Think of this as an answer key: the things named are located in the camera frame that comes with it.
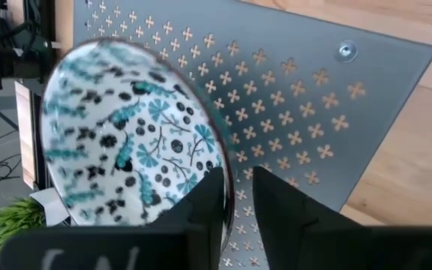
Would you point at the green plant in white pot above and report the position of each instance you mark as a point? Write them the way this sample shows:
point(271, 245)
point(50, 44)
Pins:
point(9, 221)

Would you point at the teal floral mini bowl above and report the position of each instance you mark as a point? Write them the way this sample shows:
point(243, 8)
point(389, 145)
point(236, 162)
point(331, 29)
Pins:
point(126, 131)

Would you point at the black aluminium rig frame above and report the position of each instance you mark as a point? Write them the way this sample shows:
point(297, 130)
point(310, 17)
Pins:
point(43, 165)

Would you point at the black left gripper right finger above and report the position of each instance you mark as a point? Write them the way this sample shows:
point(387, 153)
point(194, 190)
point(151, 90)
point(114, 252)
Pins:
point(351, 251)

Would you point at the grey perforated metal riser shelf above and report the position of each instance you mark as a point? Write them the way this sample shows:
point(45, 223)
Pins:
point(294, 56)

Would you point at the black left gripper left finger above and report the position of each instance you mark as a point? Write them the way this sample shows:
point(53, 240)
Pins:
point(107, 251)

